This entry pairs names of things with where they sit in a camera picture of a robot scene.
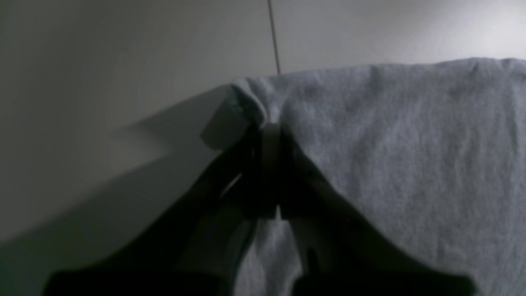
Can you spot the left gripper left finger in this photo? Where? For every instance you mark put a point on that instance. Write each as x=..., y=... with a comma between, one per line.
x=196, y=247

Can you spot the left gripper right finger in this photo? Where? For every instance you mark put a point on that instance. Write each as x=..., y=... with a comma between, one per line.
x=341, y=252

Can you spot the grey T-shirt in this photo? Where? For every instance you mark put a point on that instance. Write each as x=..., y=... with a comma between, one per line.
x=433, y=155

